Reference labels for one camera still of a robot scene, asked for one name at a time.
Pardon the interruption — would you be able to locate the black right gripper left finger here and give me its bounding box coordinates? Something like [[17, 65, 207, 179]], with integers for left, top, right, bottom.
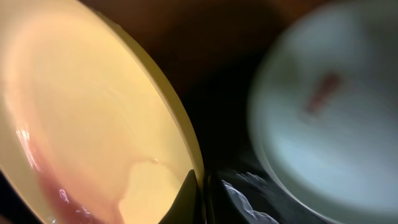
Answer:
[[159, 170, 201, 224]]

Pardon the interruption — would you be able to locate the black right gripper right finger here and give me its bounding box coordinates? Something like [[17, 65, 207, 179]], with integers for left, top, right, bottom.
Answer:
[[206, 170, 326, 224]]

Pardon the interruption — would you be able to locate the light green plate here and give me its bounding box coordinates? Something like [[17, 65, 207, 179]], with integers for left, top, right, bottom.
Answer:
[[248, 1, 397, 223]]

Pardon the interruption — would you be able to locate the yellow plate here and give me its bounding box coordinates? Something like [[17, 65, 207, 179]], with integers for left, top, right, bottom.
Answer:
[[1, 1, 206, 223]]

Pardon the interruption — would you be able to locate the black round tray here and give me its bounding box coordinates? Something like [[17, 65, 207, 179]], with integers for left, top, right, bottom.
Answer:
[[154, 47, 271, 201]]

